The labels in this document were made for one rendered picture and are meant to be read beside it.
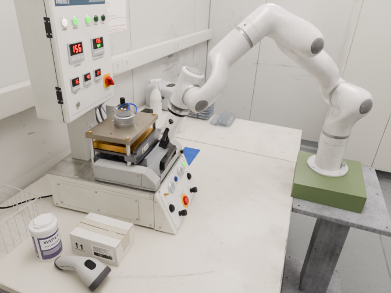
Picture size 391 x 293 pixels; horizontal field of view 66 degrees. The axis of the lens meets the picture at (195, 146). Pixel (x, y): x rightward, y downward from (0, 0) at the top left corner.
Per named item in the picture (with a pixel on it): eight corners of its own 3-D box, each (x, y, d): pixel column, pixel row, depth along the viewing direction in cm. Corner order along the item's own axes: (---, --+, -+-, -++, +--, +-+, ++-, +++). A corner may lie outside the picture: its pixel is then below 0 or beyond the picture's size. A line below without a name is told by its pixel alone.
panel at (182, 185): (177, 231, 117) (157, 192, 111) (196, 188, 143) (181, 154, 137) (181, 230, 117) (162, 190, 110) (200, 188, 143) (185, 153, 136)
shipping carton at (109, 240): (71, 252, 106) (67, 232, 102) (94, 228, 117) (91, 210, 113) (116, 269, 101) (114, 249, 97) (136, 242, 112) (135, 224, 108)
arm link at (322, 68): (349, 118, 132) (324, 105, 145) (369, 97, 130) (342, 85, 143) (286, 47, 105) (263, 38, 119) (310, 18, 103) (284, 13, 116)
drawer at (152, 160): (91, 170, 120) (89, 153, 117) (117, 146, 139) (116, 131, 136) (160, 183, 114) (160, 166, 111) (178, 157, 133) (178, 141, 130)
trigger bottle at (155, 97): (152, 116, 210) (152, 81, 198) (148, 113, 216) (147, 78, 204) (164, 114, 214) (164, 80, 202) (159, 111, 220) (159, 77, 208)
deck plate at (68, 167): (45, 173, 119) (45, 171, 118) (93, 137, 149) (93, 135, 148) (155, 196, 109) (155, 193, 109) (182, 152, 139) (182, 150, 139)
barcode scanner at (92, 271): (46, 275, 97) (41, 257, 94) (63, 257, 104) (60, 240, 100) (99, 297, 92) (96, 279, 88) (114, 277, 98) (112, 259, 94)
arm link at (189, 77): (196, 111, 109) (184, 97, 115) (210, 79, 102) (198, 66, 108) (176, 110, 104) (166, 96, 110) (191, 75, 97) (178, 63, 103)
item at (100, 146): (93, 150, 117) (91, 128, 112) (120, 129, 136) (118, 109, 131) (134, 158, 113) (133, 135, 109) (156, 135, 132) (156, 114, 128)
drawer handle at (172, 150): (159, 170, 116) (159, 161, 114) (171, 152, 129) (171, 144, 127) (164, 171, 116) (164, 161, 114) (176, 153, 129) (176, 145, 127)
